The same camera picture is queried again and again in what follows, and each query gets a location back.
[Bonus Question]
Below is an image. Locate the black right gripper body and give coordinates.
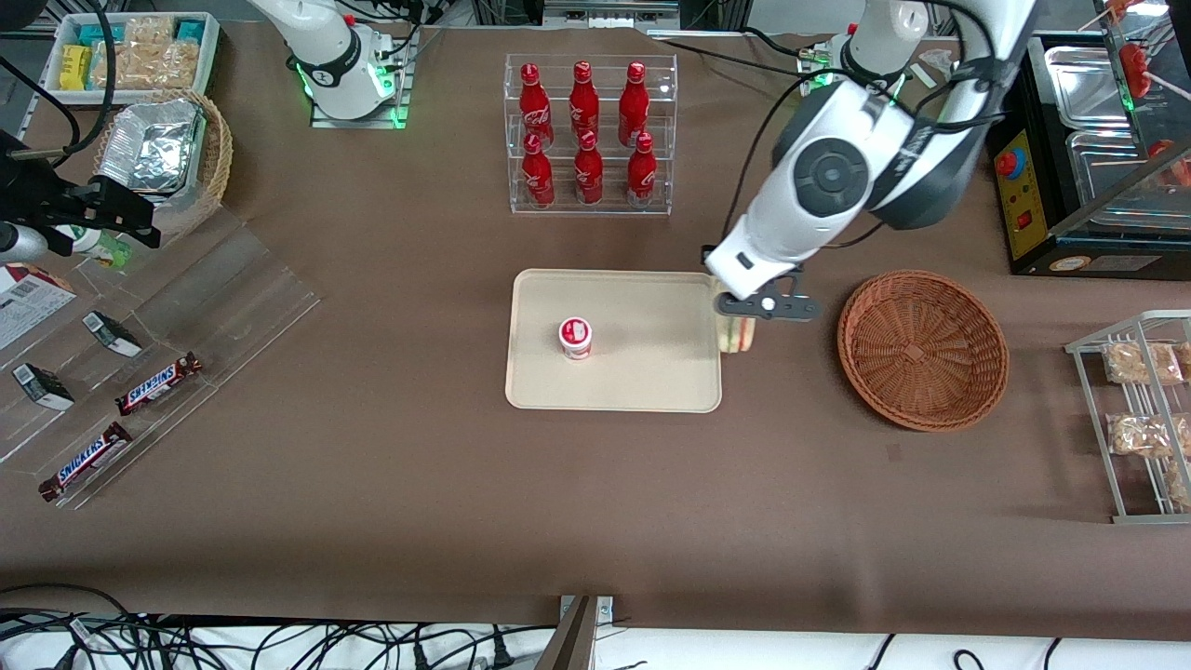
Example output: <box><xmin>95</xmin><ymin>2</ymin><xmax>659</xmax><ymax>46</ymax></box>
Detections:
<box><xmin>0</xmin><ymin>130</ymin><xmax>113</xmax><ymax>222</ymax></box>

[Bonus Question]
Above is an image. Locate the light wicker basket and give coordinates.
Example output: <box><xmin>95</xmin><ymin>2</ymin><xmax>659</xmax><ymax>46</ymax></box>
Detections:
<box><xmin>93</xmin><ymin>88</ymin><xmax>234</xmax><ymax>238</ymax></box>

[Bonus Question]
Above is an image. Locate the cream plastic tray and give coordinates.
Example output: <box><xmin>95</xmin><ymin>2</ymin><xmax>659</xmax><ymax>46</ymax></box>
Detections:
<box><xmin>504</xmin><ymin>269</ymin><xmax>724</xmax><ymax>414</ymax></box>

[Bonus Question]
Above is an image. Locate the brown round wicker basket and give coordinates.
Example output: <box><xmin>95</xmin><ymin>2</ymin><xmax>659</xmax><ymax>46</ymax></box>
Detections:
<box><xmin>836</xmin><ymin>269</ymin><xmax>1010</xmax><ymax>433</ymax></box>

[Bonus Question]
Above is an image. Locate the green white plastic bottle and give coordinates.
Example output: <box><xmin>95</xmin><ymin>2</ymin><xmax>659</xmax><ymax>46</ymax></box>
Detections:
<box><xmin>56</xmin><ymin>226</ymin><xmax>133</xmax><ymax>271</ymax></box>

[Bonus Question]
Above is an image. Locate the white red barcode box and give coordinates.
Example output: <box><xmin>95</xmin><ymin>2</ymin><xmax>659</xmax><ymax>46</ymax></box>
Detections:
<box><xmin>0</xmin><ymin>263</ymin><xmax>77</xmax><ymax>350</ymax></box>

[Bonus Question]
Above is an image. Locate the aluminium foil container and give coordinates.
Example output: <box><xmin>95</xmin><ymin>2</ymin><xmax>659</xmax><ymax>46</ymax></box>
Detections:
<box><xmin>98</xmin><ymin>98</ymin><xmax>207</xmax><ymax>198</ymax></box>

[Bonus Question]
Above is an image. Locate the clear acrylic bottle rack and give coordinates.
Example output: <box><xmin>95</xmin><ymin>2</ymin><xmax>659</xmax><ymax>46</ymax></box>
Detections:
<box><xmin>504</xmin><ymin>53</ymin><xmax>678</xmax><ymax>217</ymax></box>

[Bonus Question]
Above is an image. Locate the small black carton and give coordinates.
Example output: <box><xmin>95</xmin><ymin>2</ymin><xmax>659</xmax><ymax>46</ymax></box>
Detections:
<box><xmin>11</xmin><ymin>363</ymin><xmax>75</xmax><ymax>412</ymax></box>
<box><xmin>82</xmin><ymin>311</ymin><xmax>143</xmax><ymax>358</ymax></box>

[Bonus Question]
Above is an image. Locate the clear acrylic stepped display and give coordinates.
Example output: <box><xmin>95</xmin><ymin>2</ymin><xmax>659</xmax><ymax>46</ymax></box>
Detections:
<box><xmin>0</xmin><ymin>205</ymin><xmax>322</xmax><ymax>511</ymax></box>

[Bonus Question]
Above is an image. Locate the red cola bottle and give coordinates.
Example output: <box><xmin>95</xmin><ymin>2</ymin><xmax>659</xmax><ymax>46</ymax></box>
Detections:
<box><xmin>573</xmin><ymin>130</ymin><xmax>604</xmax><ymax>207</ymax></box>
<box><xmin>619</xmin><ymin>61</ymin><xmax>650</xmax><ymax>145</ymax></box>
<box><xmin>626</xmin><ymin>131</ymin><xmax>658</xmax><ymax>209</ymax></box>
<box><xmin>569</xmin><ymin>60</ymin><xmax>600</xmax><ymax>141</ymax></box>
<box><xmin>517</xmin><ymin>62</ymin><xmax>554</xmax><ymax>148</ymax></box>
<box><xmin>521</xmin><ymin>132</ymin><xmax>555</xmax><ymax>209</ymax></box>

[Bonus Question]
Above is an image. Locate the yellow snack pack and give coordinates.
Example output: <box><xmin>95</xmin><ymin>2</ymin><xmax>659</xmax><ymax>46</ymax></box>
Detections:
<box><xmin>59</xmin><ymin>45</ymin><xmax>94</xmax><ymax>92</ymax></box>

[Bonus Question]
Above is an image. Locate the Snickers chocolate bar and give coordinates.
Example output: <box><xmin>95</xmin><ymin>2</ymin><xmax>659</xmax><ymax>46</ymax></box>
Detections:
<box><xmin>38</xmin><ymin>422</ymin><xmax>133</xmax><ymax>503</ymax></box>
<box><xmin>114</xmin><ymin>352</ymin><xmax>203</xmax><ymax>417</ymax></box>

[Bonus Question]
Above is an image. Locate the beige cracker pack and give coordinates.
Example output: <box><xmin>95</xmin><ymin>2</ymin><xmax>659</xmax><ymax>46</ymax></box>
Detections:
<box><xmin>121</xmin><ymin>16</ymin><xmax>178</xmax><ymax>47</ymax></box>
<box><xmin>93</xmin><ymin>42</ymin><xmax>150</xmax><ymax>91</ymax></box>
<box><xmin>149</xmin><ymin>39</ymin><xmax>201</xmax><ymax>89</ymax></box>

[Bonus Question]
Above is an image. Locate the red white yogurt cup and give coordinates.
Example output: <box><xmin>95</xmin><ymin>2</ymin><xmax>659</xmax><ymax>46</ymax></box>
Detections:
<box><xmin>558</xmin><ymin>317</ymin><xmax>595</xmax><ymax>361</ymax></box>

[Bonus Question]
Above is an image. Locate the white plastic snack bin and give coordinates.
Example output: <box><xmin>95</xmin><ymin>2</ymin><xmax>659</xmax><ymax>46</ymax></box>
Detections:
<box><xmin>42</xmin><ymin>11</ymin><xmax>221</xmax><ymax>105</ymax></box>

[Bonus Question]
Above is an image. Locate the black food warmer appliance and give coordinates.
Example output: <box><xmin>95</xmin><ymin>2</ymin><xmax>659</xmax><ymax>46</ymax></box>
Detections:
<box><xmin>986</xmin><ymin>33</ymin><xmax>1191</xmax><ymax>278</ymax></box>

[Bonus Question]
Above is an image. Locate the steel warmer pan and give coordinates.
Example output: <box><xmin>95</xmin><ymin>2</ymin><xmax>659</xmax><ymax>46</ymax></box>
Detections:
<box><xmin>1065</xmin><ymin>130</ymin><xmax>1191</xmax><ymax>231</ymax></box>
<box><xmin>1044</xmin><ymin>47</ymin><xmax>1134</xmax><ymax>131</ymax></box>

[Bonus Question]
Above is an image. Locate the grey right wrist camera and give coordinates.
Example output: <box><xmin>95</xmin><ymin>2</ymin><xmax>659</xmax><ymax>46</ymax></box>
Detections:
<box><xmin>0</xmin><ymin>223</ymin><xmax>47</xmax><ymax>263</ymax></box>

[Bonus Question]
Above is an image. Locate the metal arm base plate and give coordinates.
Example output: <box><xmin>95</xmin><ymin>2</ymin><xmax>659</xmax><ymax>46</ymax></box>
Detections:
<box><xmin>310</xmin><ymin>28</ymin><xmax>415</xmax><ymax>129</ymax></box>
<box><xmin>798</xmin><ymin>37</ymin><xmax>908</xmax><ymax>94</ymax></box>

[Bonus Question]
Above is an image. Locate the grey metal wire rack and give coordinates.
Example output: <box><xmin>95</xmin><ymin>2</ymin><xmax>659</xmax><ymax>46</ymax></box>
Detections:
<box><xmin>1065</xmin><ymin>310</ymin><xmax>1191</xmax><ymax>525</ymax></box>

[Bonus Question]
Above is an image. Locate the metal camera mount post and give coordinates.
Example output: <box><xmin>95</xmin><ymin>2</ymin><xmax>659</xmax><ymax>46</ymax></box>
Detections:
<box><xmin>535</xmin><ymin>596</ymin><xmax>615</xmax><ymax>670</ymax></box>

